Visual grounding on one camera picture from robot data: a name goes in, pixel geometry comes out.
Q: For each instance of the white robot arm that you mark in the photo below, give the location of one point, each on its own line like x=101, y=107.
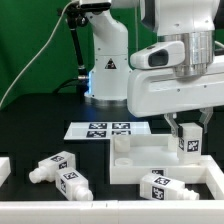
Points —
x=180, y=72

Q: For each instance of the white front wall rail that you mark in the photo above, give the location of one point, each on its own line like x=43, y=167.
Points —
x=113, y=212

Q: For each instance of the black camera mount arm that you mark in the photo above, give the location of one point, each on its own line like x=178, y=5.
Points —
x=75, y=18

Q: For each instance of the white right wall rail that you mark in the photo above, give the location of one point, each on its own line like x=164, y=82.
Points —
x=214, y=177

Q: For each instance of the white wall rail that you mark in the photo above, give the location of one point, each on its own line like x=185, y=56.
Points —
x=113, y=212
x=214, y=177

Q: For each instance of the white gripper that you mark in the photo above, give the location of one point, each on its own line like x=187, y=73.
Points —
x=154, y=89

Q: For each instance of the white left wall block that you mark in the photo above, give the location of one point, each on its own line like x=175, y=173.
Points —
x=5, y=169

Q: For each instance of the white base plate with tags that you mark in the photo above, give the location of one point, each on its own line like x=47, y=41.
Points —
x=104, y=130

